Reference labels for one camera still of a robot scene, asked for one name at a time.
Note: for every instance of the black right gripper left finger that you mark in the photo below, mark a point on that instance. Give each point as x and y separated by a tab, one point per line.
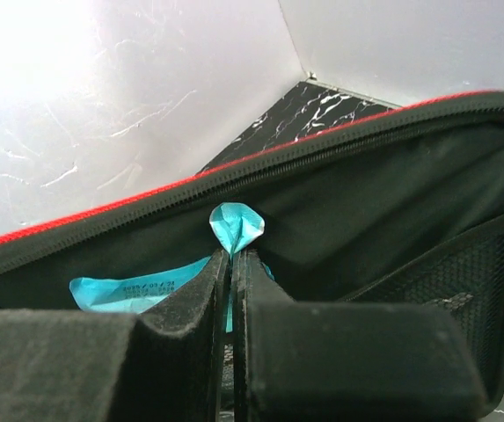
162	365

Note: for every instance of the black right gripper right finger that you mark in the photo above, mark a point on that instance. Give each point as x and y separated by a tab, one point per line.
342	361

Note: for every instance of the blue cotton swab packet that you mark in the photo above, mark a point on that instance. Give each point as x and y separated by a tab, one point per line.
132	295

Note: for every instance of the red black medicine case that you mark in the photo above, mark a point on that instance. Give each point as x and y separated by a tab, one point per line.
402	207

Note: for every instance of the small teal sachet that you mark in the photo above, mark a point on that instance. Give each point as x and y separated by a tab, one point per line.
235	226

